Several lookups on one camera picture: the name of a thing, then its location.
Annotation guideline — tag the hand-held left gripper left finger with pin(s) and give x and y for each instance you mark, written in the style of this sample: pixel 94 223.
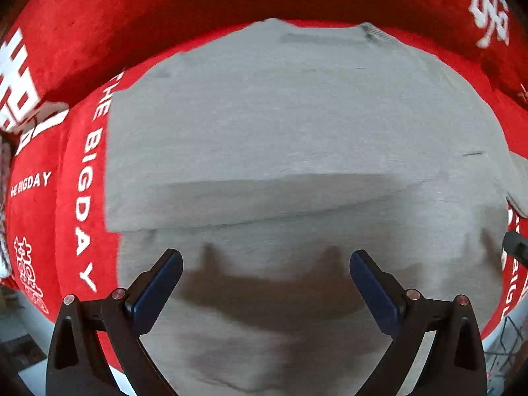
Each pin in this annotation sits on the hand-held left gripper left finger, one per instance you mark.
pixel 159 293

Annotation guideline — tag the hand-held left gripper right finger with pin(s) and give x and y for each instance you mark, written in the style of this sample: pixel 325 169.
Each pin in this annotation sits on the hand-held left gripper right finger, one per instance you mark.
pixel 371 293

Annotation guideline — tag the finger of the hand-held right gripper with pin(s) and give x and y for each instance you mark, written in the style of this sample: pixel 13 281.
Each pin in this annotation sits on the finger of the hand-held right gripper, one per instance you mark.
pixel 516 247

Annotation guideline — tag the grey knit garment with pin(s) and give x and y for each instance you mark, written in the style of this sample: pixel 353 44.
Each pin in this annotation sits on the grey knit garment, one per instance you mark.
pixel 288 132

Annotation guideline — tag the red printed blanket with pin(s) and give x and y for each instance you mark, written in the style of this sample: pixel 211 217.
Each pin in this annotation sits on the red printed blanket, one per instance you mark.
pixel 82 49

